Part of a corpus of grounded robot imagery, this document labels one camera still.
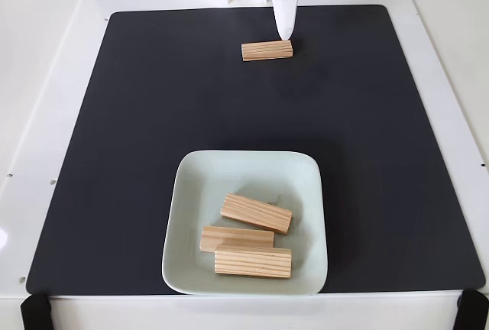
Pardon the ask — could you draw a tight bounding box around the wooden block with dark lines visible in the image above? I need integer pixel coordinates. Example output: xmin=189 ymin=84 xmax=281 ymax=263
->
xmin=241 ymin=39 xmax=294 ymax=63

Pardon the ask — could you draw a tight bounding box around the striped grain wooden block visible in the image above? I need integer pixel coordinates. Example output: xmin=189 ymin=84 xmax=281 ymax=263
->
xmin=220 ymin=192 xmax=293 ymax=236

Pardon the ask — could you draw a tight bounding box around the smooth light wooden block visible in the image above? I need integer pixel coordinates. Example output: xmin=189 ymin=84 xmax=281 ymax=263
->
xmin=199 ymin=225 xmax=275 ymax=254

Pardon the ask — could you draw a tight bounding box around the striped block with knot end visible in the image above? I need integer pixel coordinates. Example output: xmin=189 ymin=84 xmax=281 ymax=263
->
xmin=213 ymin=244 xmax=293 ymax=280

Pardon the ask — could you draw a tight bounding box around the pale square ceramic plate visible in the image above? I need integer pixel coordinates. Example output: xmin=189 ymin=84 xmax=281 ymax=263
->
xmin=161 ymin=149 xmax=329 ymax=296

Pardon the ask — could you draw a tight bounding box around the black rubber mat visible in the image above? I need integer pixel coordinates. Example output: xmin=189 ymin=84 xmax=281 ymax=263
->
xmin=25 ymin=4 xmax=486 ymax=296

